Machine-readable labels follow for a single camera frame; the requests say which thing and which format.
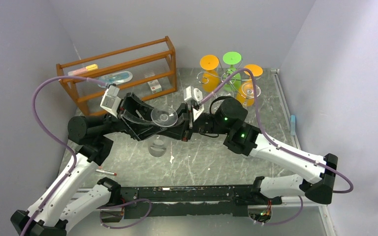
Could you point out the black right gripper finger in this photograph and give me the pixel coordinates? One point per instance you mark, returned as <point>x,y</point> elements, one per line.
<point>182,114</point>
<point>180,132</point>

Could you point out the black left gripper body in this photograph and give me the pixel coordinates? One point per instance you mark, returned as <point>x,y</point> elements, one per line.
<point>111,124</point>

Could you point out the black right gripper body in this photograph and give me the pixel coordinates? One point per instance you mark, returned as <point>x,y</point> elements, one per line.
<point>190,124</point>

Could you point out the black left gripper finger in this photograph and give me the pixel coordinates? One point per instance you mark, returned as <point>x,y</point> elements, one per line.
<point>132,105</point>
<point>140,132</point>

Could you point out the clear plastic wine glass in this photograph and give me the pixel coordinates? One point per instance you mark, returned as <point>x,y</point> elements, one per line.
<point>163,117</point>
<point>246,94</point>

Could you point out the orange plastic goblet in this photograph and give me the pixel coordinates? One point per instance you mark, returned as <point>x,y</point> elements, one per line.
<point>209,78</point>
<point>256,70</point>

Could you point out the green plastic goblet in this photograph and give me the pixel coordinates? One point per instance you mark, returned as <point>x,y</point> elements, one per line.
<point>233,59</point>

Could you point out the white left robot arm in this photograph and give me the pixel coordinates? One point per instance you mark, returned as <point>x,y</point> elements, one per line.
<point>55,212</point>

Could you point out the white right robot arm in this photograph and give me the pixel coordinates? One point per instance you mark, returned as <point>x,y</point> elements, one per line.
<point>313,175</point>

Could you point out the orange wooden shelf rack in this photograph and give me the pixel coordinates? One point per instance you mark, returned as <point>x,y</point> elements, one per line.
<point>148,70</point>

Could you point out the chrome wine glass rack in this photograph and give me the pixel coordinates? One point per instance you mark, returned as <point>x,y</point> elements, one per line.
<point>222,67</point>

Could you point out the small white box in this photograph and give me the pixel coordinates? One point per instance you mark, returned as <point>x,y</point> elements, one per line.
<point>155,86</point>

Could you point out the red grey marker pen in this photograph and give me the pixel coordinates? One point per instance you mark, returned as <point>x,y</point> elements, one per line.
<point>102,171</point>

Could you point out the yellow pink highlighter pen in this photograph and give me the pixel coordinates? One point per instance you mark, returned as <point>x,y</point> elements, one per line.
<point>84,69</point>

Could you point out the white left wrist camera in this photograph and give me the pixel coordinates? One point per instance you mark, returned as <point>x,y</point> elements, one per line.
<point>111,101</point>

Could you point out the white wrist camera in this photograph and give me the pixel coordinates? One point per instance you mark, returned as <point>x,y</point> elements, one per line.
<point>111,101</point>
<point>192,98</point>

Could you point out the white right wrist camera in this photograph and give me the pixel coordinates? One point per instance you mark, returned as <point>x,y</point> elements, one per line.
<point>192,98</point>

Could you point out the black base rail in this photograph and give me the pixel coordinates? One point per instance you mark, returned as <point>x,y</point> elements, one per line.
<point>232,200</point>

